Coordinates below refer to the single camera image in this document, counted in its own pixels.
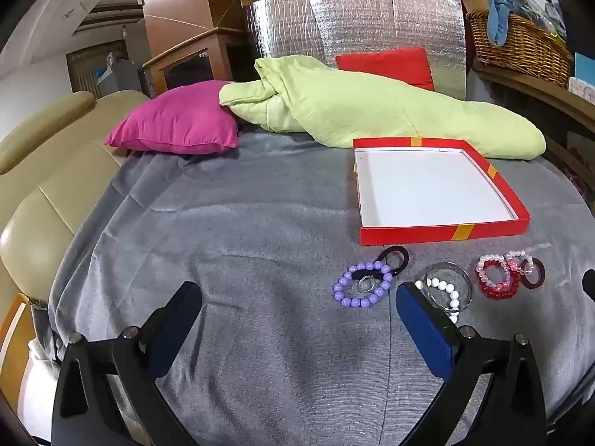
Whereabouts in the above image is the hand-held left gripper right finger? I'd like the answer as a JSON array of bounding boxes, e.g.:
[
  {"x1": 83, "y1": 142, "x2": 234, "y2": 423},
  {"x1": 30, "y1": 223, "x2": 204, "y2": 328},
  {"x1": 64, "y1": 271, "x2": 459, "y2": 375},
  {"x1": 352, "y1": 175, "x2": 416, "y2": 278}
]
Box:
[{"x1": 395, "y1": 281, "x2": 549, "y2": 446}]

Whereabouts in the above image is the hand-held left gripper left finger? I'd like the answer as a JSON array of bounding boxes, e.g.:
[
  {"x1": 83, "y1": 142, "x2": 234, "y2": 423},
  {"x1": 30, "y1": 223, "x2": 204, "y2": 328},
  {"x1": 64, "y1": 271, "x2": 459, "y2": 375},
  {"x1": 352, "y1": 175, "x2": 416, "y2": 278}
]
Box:
[{"x1": 50, "y1": 281, "x2": 205, "y2": 446}]

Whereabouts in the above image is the dark red hair tie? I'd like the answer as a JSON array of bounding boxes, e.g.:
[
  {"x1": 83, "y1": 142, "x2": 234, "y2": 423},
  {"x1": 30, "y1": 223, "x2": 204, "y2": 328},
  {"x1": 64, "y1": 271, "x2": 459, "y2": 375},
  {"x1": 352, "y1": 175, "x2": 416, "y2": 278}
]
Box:
[{"x1": 518, "y1": 256, "x2": 546, "y2": 290}]

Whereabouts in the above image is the clear pink bead bracelet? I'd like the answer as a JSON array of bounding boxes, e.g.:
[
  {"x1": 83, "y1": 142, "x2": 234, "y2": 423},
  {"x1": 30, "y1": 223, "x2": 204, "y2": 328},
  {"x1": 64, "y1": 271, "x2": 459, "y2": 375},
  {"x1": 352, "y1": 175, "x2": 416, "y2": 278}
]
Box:
[{"x1": 506, "y1": 250, "x2": 535, "y2": 276}]

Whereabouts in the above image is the clear glass bangle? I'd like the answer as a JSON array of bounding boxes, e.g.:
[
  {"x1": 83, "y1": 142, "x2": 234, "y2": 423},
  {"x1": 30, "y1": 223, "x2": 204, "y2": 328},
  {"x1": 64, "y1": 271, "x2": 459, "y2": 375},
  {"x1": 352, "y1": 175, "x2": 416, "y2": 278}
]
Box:
[{"x1": 421, "y1": 261, "x2": 474, "y2": 310}]

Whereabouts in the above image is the purple bead bracelet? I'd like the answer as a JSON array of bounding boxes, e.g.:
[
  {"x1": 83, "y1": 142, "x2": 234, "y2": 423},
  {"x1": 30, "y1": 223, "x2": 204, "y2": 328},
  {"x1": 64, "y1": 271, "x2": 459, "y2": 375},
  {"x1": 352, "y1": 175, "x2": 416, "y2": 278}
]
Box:
[{"x1": 333, "y1": 262, "x2": 395, "y2": 308}]

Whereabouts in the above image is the pink and white bead bracelet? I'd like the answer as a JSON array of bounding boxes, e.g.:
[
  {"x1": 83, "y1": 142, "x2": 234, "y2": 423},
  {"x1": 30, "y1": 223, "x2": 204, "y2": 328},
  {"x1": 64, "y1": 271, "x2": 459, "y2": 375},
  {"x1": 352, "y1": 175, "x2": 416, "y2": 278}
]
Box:
[{"x1": 478, "y1": 253, "x2": 512, "y2": 286}]

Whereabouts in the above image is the red shallow cardboard box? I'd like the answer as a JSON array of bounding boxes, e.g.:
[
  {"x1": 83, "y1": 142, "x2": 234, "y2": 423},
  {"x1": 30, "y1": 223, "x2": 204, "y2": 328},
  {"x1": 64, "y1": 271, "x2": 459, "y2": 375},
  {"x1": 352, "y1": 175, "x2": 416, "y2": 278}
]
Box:
[{"x1": 352, "y1": 136, "x2": 531, "y2": 247}]

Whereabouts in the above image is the grey blanket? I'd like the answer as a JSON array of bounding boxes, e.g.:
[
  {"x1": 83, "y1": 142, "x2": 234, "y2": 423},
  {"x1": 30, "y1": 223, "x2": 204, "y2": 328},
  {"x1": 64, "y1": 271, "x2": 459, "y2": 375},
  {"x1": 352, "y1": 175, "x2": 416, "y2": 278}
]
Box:
[{"x1": 46, "y1": 127, "x2": 595, "y2": 446}]

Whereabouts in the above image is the beige leather sofa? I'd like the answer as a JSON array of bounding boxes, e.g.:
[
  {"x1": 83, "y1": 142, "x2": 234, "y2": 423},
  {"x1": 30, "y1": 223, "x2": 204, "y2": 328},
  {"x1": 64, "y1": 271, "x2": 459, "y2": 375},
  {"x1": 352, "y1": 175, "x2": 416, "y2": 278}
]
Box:
[{"x1": 0, "y1": 89, "x2": 154, "y2": 363}]

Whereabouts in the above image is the magenta pillow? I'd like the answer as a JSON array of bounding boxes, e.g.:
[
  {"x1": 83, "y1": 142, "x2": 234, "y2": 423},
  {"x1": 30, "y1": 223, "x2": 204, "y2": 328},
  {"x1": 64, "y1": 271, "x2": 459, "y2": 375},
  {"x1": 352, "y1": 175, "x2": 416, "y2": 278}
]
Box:
[{"x1": 104, "y1": 80, "x2": 240, "y2": 155}]

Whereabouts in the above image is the light blue box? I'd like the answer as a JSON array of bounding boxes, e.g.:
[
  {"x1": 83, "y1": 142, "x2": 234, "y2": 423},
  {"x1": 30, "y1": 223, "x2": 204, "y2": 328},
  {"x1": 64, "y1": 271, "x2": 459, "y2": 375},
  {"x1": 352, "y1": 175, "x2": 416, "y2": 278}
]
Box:
[{"x1": 574, "y1": 52, "x2": 595, "y2": 81}]

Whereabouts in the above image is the light green blanket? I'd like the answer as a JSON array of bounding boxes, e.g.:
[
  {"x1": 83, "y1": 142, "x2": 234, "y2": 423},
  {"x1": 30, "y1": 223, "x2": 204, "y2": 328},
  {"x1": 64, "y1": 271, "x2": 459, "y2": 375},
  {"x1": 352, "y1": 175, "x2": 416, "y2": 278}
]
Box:
[{"x1": 218, "y1": 55, "x2": 547, "y2": 161}]

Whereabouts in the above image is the wicker basket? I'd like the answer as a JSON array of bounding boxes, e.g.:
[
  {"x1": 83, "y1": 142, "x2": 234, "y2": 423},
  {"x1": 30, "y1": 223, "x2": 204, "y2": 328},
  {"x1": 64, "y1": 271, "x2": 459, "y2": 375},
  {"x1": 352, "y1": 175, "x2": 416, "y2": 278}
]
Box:
[{"x1": 465, "y1": 9, "x2": 575, "y2": 89}]

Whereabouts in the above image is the red pillow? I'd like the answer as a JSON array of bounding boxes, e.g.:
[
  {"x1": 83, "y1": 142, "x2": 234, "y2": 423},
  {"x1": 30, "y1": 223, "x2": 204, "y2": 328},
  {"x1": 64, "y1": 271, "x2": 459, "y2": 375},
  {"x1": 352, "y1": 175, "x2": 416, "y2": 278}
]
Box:
[{"x1": 335, "y1": 48, "x2": 435, "y2": 91}]

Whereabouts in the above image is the blue cloth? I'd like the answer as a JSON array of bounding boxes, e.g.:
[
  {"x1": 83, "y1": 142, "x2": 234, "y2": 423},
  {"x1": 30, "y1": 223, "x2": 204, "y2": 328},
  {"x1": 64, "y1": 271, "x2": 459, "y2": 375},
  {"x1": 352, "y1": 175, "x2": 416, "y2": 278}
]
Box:
[{"x1": 486, "y1": 0, "x2": 531, "y2": 47}]

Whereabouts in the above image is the silver foil board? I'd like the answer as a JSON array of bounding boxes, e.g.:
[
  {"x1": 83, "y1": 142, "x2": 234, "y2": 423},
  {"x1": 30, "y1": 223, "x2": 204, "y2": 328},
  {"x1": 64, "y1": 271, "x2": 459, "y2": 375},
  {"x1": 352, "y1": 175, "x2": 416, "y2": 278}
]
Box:
[{"x1": 245, "y1": 0, "x2": 467, "y2": 100}]

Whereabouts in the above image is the wooden cabinet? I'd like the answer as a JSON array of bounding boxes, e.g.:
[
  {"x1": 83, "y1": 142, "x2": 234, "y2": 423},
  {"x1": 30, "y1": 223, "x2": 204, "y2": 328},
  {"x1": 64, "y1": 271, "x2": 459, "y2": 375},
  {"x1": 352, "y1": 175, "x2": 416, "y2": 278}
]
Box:
[{"x1": 139, "y1": 0, "x2": 254, "y2": 98}]

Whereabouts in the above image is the red bead bracelet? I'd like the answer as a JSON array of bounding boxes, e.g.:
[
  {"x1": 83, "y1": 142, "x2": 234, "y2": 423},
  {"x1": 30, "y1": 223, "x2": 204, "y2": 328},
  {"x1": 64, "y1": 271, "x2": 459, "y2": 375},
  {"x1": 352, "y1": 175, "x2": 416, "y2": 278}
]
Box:
[{"x1": 475, "y1": 260, "x2": 521, "y2": 299}]

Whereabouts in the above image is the black hair tie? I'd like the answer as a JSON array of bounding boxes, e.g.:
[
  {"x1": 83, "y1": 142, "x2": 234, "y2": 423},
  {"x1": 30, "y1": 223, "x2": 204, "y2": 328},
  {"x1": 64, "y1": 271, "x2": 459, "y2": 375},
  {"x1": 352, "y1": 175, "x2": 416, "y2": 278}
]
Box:
[{"x1": 350, "y1": 245, "x2": 410, "y2": 284}]

